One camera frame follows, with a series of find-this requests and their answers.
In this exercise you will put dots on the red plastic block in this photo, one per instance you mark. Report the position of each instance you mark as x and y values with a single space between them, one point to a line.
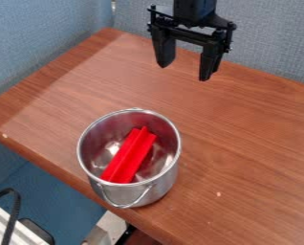
129 156

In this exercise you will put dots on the grey metal table frame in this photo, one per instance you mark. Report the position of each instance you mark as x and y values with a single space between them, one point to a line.
110 231

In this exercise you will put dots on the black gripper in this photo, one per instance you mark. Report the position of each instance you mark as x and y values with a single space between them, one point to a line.
190 21

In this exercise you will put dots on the black object under table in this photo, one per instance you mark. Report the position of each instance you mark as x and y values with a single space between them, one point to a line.
37 230

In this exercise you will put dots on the metal pot with handle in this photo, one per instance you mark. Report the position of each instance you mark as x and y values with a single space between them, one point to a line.
97 145

